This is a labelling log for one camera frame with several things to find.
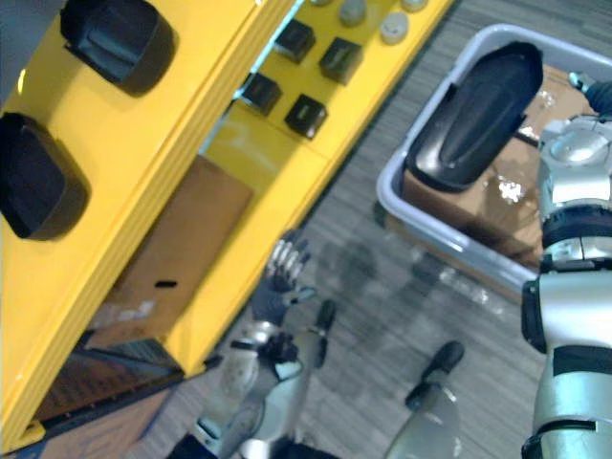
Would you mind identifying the yellow metal shelf unit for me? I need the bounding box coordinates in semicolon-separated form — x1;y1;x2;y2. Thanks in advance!
0;0;456;454

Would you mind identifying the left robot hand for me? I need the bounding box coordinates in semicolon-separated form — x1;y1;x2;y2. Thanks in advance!
251;229;317;328

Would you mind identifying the black plastic housing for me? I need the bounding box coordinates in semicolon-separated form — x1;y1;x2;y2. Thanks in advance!
59;0;180;99
0;112;92;242
405;41;545;193

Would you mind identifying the dark flat tray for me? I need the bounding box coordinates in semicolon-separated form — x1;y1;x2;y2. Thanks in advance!
34;336;186;432

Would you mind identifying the small black square box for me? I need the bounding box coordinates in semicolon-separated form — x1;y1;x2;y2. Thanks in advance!
273;19;317;65
283;94;328;141
317;36;364;87
240;72;282;117

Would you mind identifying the grey plastic bin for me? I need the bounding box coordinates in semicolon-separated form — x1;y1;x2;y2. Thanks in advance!
376;23;612;301

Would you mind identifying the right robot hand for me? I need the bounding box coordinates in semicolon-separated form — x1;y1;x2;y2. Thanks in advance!
567;69;612;119

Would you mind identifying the brown cardboard box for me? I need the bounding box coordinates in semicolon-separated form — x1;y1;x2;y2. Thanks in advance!
89;155;255;346

